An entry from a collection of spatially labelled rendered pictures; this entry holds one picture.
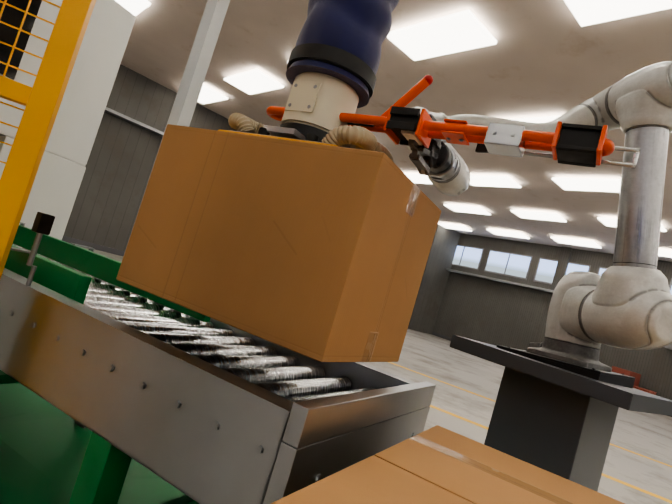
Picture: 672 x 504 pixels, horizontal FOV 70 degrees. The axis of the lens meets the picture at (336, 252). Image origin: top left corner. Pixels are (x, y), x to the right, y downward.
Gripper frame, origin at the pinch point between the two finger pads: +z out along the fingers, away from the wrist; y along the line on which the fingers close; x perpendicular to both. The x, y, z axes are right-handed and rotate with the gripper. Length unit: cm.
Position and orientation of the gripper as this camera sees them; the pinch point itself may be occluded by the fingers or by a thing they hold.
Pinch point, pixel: (414, 127)
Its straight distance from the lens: 112.1
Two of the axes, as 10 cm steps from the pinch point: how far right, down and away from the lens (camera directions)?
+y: -2.8, 9.6, -0.6
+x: -8.5, -2.2, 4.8
